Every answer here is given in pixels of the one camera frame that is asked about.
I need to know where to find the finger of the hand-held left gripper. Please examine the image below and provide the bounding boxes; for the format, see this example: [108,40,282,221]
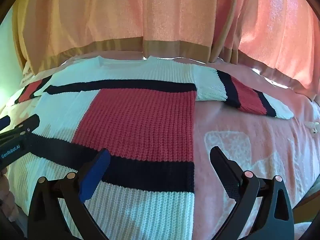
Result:
[0,114,41,142]
[0,116,11,131]

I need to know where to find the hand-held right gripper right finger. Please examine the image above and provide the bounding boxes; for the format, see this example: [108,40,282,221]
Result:
[210,146,295,240]

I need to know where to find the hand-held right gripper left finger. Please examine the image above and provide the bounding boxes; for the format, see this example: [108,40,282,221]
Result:
[27,148,112,240]

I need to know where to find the white red navy knit sweater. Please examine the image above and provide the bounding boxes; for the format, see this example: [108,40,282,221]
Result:
[7,56,294,240]

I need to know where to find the person's left hand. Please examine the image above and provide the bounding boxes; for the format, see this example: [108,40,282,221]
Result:
[0,172,15,218]

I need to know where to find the pink printed blanket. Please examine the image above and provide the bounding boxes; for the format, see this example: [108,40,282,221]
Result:
[0,51,320,240]

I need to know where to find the small white plastic object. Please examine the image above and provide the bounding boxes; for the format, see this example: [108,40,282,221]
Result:
[304,121,320,134]

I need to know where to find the orange curtain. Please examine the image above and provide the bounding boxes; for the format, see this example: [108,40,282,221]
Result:
[12,0,239,67]

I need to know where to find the pink curtain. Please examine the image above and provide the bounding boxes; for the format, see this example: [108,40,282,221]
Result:
[215,0,320,100]

